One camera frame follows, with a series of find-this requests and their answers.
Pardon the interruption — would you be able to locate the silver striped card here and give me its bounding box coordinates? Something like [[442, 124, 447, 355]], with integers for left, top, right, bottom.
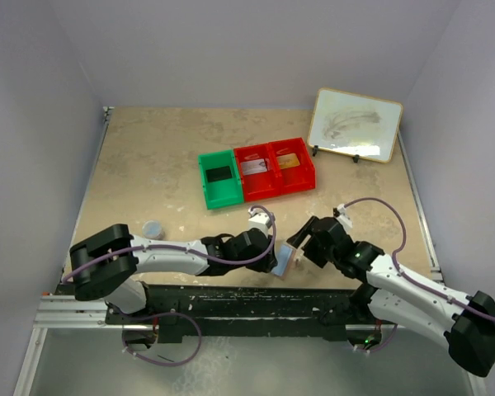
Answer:
[[240, 158, 268, 176]]

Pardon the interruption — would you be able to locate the right red plastic bin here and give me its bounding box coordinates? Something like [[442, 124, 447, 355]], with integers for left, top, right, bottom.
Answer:
[[269, 138, 316, 195]]

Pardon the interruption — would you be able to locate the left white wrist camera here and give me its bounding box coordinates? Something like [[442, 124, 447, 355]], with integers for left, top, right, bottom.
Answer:
[[248, 208, 273, 236]]

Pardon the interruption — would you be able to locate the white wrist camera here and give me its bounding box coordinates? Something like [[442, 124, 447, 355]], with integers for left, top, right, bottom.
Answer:
[[248, 208, 273, 236], [333, 204, 353, 229]]

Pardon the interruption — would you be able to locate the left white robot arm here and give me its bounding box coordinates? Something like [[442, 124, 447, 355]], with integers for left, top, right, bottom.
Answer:
[[62, 224, 276, 315]]

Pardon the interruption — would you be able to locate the red plastic bin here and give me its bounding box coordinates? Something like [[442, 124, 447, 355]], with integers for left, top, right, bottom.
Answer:
[[233, 144, 282, 202], [269, 138, 316, 195]]

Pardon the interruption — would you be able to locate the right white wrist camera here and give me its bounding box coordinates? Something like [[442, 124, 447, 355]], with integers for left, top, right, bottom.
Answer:
[[333, 204, 353, 229]]

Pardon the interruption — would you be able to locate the black card in green bin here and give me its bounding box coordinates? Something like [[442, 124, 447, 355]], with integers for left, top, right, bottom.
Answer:
[[205, 166, 233, 183]]

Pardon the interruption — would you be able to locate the pink leather card holder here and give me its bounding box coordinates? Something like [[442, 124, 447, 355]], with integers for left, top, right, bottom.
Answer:
[[271, 243, 297, 279]]

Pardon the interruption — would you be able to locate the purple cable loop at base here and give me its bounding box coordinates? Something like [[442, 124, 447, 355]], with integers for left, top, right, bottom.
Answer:
[[121, 308, 206, 367]]

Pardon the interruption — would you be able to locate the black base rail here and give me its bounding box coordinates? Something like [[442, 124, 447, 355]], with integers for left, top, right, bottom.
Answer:
[[106, 285, 393, 343]]

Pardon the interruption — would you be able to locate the clear jar of paper clips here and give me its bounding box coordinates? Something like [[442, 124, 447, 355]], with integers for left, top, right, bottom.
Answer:
[[142, 220, 164, 240]]

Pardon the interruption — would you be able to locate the gold card in red bin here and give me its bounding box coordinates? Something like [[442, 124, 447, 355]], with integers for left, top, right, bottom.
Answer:
[[276, 153, 300, 170]]

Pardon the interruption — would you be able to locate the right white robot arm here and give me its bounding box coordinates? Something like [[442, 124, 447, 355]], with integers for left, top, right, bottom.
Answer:
[[287, 216, 495, 378]]

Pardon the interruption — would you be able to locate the middle red plastic bin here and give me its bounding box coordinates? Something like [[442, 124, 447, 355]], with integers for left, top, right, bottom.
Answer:
[[233, 144, 282, 202]]

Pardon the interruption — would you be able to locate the green plastic bin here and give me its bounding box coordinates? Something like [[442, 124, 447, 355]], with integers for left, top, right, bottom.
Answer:
[[198, 150, 244, 210]]

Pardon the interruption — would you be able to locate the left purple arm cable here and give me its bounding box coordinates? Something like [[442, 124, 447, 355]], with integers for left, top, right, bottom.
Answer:
[[61, 205, 278, 285]]

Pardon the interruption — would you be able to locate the small framed whiteboard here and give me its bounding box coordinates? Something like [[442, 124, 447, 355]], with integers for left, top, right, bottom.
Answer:
[[307, 87, 403, 163]]

